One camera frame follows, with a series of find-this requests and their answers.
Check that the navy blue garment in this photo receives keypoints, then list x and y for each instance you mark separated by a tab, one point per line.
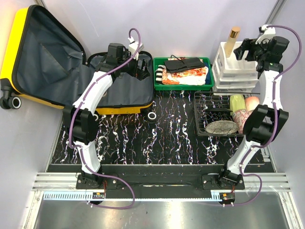
209	77

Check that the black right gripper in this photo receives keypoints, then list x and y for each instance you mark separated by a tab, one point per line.
249	45

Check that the pale green faceted cup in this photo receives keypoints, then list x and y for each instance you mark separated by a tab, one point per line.
237	102

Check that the green plastic tray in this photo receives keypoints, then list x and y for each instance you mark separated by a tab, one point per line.
162	87

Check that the yellow Pikachu suitcase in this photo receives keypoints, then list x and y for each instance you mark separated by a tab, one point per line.
44	62

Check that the black roll-up pouch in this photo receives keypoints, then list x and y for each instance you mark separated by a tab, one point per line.
176	66

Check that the pink marbled cup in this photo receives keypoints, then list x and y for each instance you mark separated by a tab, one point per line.
251	103

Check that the pink skull pattern cup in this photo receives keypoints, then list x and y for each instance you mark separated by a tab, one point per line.
240	117

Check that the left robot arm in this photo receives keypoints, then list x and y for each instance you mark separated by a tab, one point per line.
81	117

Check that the orange bunny pattern garment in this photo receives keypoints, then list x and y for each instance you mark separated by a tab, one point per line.
169	79

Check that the speckled grey plate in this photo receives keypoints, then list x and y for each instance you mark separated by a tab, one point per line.
222	127

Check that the white drawer organizer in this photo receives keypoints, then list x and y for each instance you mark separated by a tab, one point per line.
231	75

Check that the orange floral pattern cloth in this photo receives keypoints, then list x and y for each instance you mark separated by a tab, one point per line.
179	68

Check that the gold cosmetic bottle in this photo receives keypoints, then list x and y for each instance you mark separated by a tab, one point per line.
229	45

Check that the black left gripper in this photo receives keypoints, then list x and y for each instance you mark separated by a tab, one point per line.
138	73

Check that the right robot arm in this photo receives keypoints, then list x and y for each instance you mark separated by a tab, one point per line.
233	170

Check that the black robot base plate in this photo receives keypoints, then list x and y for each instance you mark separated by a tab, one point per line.
157	192

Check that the black white striped garment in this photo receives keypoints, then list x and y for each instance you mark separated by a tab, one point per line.
159	73

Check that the black wire dish rack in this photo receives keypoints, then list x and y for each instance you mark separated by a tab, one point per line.
209	108

